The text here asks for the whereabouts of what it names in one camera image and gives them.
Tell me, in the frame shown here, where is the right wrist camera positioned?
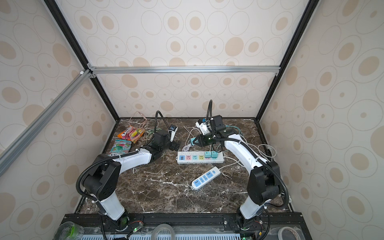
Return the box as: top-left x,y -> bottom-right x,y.
196,118 -> 211,135

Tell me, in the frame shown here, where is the teal charger cube front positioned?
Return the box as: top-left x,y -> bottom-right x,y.
182,127 -> 199,152

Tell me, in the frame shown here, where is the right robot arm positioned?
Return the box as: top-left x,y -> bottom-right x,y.
193,100 -> 289,220

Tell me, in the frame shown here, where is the tape roll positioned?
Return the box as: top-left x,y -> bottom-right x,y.
278,227 -> 301,240

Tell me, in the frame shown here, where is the green Fox's candy bag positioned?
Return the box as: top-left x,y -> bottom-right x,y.
109,140 -> 132,156

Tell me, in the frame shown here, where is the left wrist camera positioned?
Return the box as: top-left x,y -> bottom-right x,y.
169,125 -> 178,142

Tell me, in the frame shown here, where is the silver aluminium rail left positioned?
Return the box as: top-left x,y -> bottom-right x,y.
1,70 -> 91,175

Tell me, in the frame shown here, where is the silver aluminium rail back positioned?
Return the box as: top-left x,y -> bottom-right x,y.
90,66 -> 280,74

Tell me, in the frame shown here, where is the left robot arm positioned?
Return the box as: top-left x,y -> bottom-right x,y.
76,111 -> 180,228

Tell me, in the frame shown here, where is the pink charging cable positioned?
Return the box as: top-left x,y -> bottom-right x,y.
128,110 -> 148,128

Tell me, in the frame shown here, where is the long multicolour power strip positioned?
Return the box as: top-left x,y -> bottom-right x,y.
176,151 -> 224,164

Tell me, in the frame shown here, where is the white power strip cord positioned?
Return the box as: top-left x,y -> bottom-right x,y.
218,140 -> 278,172

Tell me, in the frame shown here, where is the short blue power strip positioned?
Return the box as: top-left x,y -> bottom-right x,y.
192,167 -> 221,190

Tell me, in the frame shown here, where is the silver aluminium rail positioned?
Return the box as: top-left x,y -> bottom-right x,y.
90,66 -> 280,74
1,70 -> 91,175

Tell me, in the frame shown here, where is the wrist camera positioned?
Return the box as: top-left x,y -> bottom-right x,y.
169,125 -> 178,142
196,118 -> 211,135

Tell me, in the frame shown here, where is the clear plastic cup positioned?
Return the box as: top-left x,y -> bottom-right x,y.
54,222 -> 85,240

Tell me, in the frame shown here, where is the orange candy bag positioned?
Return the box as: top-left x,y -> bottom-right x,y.
118,126 -> 145,143

